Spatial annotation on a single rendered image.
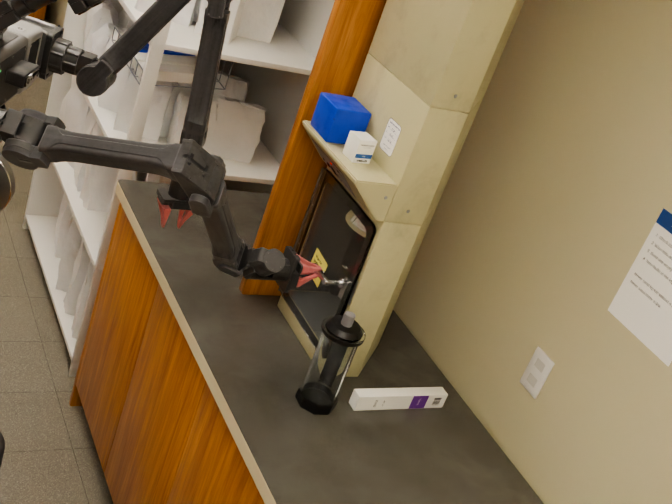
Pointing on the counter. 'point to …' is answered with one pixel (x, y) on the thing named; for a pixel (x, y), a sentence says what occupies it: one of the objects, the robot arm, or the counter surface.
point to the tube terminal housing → (405, 232)
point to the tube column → (444, 46)
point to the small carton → (359, 147)
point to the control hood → (359, 177)
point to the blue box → (339, 117)
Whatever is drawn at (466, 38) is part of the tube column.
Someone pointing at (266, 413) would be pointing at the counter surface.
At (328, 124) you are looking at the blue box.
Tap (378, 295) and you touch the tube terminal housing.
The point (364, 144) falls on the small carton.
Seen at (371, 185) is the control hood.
